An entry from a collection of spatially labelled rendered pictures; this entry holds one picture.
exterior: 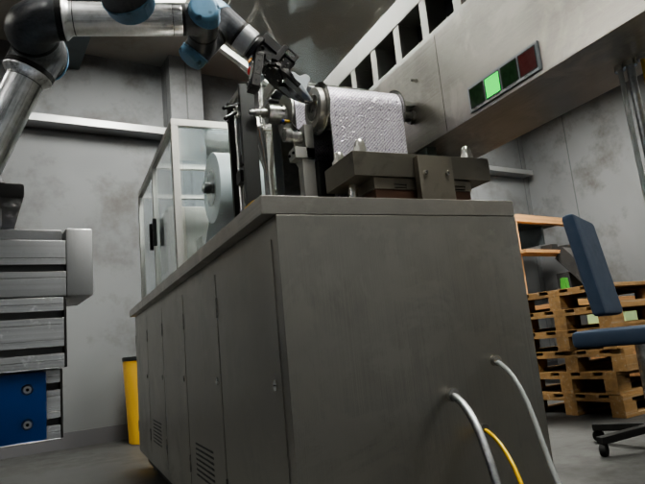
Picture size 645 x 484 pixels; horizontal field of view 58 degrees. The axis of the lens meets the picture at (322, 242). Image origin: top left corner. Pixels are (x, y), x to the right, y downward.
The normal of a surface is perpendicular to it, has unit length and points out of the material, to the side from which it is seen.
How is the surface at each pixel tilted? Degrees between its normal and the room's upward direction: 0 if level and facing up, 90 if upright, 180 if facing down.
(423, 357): 90
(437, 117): 90
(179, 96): 90
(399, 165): 90
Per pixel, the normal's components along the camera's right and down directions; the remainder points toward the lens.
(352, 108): 0.40, -0.20
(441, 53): -0.91, 0.01
